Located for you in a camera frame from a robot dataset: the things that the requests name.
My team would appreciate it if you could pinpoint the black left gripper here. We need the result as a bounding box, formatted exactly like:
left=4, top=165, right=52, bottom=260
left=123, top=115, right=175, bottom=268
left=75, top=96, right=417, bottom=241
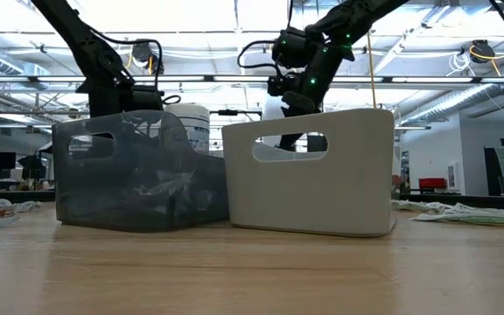
left=87, top=80, right=165, bottom=117

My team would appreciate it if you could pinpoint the red box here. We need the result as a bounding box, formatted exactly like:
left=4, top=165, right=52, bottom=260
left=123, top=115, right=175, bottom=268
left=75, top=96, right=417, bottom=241
left=418, top=177, right=448, bottom=192

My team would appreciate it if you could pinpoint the black horizontal rail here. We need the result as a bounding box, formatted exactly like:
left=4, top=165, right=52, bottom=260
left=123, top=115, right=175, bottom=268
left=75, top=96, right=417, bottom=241
left=0, top=108, right=263, bottom=119

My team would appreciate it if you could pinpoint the white alcohol pad packet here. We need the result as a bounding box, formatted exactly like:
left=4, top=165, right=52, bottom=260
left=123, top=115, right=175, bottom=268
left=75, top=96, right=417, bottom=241
left=140, top=171, right=196, bottom=198

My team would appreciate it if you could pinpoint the light grey plastic bin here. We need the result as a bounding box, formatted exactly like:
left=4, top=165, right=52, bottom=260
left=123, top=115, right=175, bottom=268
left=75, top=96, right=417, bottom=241
left=221, top=108, right=397, bottom=239

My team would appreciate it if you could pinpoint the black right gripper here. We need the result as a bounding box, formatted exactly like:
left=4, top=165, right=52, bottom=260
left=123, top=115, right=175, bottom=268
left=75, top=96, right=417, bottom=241
left=268, top=43, right=352, bottom=152

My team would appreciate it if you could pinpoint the white wipes canister blue label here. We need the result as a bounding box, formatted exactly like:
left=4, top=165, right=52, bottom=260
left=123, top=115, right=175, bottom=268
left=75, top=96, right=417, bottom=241
left=164, top=102, right=212, bottom=154

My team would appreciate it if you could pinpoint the yellow hanging cable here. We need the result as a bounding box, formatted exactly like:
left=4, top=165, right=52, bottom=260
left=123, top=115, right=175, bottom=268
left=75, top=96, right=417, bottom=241
left=365, top=30, right=378, bottom=109

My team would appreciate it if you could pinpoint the black ceiling cable reel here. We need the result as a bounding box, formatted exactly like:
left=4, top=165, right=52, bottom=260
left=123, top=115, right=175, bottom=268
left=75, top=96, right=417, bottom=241
left=469, top=38, right=497, bottom=60
left=129, top=38, right=165, bottom=75

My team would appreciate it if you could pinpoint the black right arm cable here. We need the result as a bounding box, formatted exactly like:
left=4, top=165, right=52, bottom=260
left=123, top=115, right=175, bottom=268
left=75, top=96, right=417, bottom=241
left=236, top=38, right=280, bottom=71

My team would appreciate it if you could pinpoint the white ribbed ceiling duct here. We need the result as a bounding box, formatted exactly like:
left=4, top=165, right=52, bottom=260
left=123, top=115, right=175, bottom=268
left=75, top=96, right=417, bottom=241
left=398, top=85, right=483, bottom=128

